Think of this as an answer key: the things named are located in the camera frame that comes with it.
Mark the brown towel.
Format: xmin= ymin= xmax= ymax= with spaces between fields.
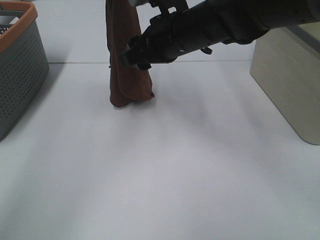
xmin=104 ymin=0 xmax=155 ymax=108

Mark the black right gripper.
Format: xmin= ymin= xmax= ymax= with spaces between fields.
xmin=118 ymin=13 xmax=181 ymax=71

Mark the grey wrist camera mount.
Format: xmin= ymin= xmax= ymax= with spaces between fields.
xmin=128 ymin=0 xmax=189 ymax=16

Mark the grey perforated basket orange rim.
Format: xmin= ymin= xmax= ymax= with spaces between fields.
xmin=0 ymin=0 xmax=49 ymax=139

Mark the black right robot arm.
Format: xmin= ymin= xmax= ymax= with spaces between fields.
xmin=120 ymin=0 xmax=320 ymax=71

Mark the beige basket grey rim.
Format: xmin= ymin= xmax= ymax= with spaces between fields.
xmin=250 ymin=23 xmax=320 ymax=145

